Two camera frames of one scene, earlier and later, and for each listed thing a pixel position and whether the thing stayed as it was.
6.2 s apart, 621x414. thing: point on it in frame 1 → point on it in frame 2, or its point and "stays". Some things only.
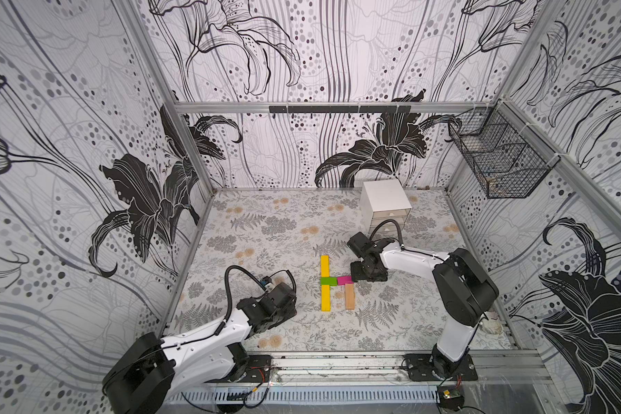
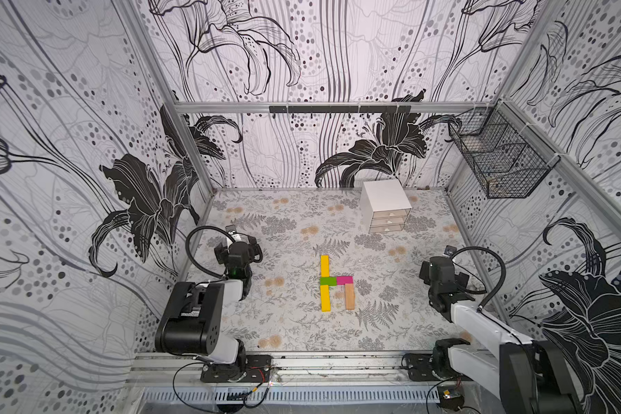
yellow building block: (324, 266) stays
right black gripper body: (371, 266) → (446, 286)
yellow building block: (326, 297) stays
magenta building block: (342, 280) stays
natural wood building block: (350, 296) stays
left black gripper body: (279, 317) → (251, 251)
